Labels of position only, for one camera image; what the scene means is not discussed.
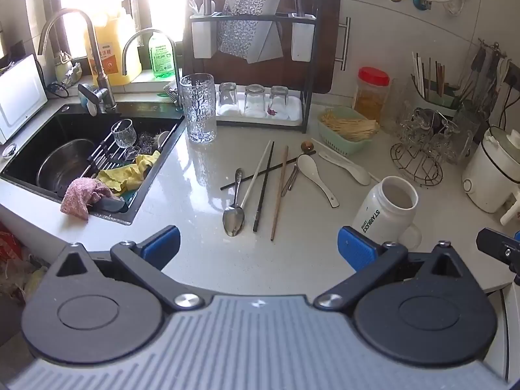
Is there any white ceramic mug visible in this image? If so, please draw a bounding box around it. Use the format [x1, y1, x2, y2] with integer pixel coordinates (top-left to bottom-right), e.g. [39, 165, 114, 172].
[351, 176, 423, 253]

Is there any clear wine glass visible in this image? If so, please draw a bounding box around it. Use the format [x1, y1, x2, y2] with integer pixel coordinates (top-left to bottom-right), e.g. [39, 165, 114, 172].
[111, 119, 141, 160]

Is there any clear glass pitcher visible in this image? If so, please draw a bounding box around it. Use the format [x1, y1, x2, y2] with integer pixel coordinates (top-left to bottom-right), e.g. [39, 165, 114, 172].
[455, 106, 488, 167]

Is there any white box appliance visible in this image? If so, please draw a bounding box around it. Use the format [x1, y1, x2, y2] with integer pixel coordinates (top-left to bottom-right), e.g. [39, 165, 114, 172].
[0, 54, 48, 145]

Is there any large metal spoon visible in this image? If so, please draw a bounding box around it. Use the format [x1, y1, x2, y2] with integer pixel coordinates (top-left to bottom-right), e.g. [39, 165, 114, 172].
[222, 168, 245, 237]

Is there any black chopstick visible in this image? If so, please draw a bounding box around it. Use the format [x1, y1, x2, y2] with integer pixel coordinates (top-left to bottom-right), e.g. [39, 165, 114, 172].
[220, 151, 317, 191]
[253, 141, 276, 233]

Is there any wire cup rack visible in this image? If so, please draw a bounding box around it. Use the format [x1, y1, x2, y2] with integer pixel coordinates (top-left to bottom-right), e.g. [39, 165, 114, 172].
[390, 108, 462, 188]

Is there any steel wool scrubber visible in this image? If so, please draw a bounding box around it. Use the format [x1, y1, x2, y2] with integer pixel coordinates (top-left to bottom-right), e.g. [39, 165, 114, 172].
[136, 130, 163, 155]

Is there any white electric cooker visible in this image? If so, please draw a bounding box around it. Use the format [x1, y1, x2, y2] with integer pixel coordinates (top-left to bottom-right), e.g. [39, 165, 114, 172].
[461, 125, 520, 226]

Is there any pale green chopstick holder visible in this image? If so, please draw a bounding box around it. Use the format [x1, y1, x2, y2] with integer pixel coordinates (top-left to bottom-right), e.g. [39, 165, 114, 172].
[412, 75, 474, 116]

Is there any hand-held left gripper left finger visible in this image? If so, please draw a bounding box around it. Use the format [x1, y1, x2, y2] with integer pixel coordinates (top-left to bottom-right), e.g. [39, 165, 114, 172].
[55, 225, 204, 313]

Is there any small upturned glass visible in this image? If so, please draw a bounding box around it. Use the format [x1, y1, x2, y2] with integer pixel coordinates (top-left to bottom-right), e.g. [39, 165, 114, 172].
[269, 85, 290, 118]
[244, 84, 267, 116]
[218, 82, 240, 116]

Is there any clear glass jar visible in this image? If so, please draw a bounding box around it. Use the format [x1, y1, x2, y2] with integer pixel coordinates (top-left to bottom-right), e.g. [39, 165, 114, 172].
[388, 79, 415, 131]

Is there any black metal kitchen rack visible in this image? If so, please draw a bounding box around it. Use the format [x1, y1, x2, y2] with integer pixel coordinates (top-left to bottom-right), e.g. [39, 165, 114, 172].
[188, 0, 321, 134]

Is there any pink dish cloth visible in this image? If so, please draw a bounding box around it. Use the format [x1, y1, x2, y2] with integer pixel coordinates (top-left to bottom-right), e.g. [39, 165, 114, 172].
[60, 178, 123, 222]

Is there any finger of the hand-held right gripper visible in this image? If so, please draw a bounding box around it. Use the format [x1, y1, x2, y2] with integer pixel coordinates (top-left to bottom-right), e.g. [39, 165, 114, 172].
[476, 227, 520, 287]

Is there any red lid plastic jar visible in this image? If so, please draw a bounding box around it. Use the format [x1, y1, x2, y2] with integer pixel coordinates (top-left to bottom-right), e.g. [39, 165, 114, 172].
[353, 67, 391, 123]

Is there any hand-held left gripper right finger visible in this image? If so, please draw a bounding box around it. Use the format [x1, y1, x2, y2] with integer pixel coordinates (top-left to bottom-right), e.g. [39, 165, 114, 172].
[313, 226, 484, 313]

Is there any brown wooden cutting board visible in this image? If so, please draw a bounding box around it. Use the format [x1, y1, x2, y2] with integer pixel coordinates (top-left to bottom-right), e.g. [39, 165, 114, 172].
[181, 0, 351, 94]

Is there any steel sink drain rack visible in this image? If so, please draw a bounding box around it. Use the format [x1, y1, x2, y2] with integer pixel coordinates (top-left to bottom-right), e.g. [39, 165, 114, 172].
[87, 120, 141, 179]

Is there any white rice paddle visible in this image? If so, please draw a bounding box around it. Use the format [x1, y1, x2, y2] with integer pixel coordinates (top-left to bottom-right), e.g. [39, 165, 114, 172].
[318, 150, 372, 185]

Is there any thick white chopstick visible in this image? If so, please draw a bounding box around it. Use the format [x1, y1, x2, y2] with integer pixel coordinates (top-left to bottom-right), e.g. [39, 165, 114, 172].
[238, 140, 272, 214]

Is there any yellow detergent bottle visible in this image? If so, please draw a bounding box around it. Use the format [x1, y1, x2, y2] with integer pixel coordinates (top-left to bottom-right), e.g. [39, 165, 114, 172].
[83, 10, 143, 87]

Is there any yellow dish cloth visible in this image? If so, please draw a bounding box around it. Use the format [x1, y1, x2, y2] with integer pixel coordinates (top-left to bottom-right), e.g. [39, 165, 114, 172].
[97, 151, 161, 196]

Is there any white utensil holder box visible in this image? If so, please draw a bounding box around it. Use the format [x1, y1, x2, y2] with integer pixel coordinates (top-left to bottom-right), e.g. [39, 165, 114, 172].
[192, 15, 218, 59]
[290, 14, 317, 62]

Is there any small metal spoon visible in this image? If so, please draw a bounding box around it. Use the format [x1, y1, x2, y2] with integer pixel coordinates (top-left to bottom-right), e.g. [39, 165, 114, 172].
[281, 162, 300, 196]

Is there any black kitchen sink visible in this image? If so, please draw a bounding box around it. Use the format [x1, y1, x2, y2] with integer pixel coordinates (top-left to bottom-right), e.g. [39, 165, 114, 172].
[0, 103, 185, 226]

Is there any patterned steel cutting board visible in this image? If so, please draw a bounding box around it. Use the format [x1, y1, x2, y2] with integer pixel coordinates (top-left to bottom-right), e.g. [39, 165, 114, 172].
[217, 0, 285, 65]

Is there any slim steel faucet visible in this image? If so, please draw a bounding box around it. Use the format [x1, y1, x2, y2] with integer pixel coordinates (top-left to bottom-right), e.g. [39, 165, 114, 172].
[122, 28, 183, 108]

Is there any crumpled plastic bag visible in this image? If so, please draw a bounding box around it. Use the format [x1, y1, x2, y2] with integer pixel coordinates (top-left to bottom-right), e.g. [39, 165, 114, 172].
[53, 51, 84, 88]

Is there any set of clear glass cups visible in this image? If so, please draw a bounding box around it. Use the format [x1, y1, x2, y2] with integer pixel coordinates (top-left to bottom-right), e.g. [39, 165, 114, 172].
[396, 101, 460, 163]

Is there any tall steel faucet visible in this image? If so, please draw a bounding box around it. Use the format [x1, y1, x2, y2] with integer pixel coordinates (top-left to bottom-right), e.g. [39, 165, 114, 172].
[38, 8, 118, 116]

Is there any wooden chopstick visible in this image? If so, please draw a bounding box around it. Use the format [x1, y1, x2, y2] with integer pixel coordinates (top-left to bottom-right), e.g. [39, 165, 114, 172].
[270, 145, 290, 241]

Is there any green dish soap bottle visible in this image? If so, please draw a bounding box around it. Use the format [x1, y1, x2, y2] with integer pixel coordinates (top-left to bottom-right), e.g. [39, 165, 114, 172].
[148, 30, 177, 80]

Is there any pale green plastic basket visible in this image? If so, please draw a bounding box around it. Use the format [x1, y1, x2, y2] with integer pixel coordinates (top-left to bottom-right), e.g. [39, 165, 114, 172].
[318, 106, 381, 156]

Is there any white drip tray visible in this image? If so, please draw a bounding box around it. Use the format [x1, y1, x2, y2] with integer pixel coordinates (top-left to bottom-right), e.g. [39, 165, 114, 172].
[215, 89, 305, 126]

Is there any row of hanging utensils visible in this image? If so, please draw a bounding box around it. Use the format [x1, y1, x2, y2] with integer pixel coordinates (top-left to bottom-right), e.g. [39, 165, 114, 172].
[459, 38, 513, 106]

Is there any trash bag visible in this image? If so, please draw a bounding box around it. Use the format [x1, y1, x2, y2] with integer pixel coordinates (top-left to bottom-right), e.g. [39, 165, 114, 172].
[0, 223, 49, 301]

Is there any bundle of dry noodles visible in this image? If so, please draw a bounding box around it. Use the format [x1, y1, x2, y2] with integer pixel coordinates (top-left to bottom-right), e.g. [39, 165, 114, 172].
[321, 109, 380, 141]

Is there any steel pot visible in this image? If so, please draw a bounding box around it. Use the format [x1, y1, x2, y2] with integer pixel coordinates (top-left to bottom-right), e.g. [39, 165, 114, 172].
[36, 138, 98, 193]

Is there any white ceramic soup spoon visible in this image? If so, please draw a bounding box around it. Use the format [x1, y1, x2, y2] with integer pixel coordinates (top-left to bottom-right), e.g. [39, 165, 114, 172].
[296, 153, 340, 209]

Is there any tall textured drinking glass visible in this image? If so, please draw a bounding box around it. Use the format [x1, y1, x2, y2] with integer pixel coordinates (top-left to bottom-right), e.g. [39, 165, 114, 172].
[179, 73, 217, 144]

